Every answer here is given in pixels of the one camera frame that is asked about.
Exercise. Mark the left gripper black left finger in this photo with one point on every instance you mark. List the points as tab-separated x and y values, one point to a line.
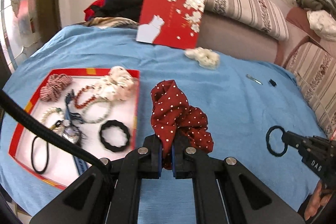
126	176

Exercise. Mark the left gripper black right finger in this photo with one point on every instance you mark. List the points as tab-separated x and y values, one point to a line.
215	197

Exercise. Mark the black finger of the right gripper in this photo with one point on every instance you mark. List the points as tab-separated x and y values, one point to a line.
296	141

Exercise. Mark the dark red polka dot scrunchie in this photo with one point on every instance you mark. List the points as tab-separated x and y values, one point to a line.
172	115

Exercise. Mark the blue striped strap wristwatch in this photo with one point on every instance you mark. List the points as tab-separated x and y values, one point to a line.
71	131

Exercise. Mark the right hand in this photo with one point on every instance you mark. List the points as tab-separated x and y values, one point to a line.
319	198

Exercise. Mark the black wavy scrunchie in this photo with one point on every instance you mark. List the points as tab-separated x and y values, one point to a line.
114	123

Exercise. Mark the blue bed blanket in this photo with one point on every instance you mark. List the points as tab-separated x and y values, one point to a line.
239	112

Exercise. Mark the small black hair clip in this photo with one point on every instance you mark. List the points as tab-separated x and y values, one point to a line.
273	83

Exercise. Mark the red tray box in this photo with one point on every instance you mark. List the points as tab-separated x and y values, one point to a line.
62	170

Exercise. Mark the striped floral side pillow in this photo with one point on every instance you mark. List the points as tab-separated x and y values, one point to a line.
314	70

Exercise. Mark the white patterned scrunchie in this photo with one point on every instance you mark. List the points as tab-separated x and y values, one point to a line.
117	85

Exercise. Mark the silver hair pin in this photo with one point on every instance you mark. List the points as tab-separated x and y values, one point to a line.
253	79

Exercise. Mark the cream fluffy scrunchie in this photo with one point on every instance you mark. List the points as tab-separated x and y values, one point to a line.
206	58

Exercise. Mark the long black elastic band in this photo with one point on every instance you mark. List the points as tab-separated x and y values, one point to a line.
42	171

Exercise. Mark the red white striped scrunchie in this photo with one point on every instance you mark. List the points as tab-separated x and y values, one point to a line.
53	88

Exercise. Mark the white floral cushion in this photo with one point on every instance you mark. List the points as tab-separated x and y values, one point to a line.
323	24

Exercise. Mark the pink brown headboard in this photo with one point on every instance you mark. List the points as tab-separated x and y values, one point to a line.
238	40

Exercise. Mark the grey green plush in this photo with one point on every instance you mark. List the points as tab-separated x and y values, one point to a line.
316	5

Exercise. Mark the red box lid with cat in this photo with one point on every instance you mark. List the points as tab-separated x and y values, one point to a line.
171	23

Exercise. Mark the dark clothes pile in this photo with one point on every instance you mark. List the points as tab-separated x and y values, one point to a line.
113	13

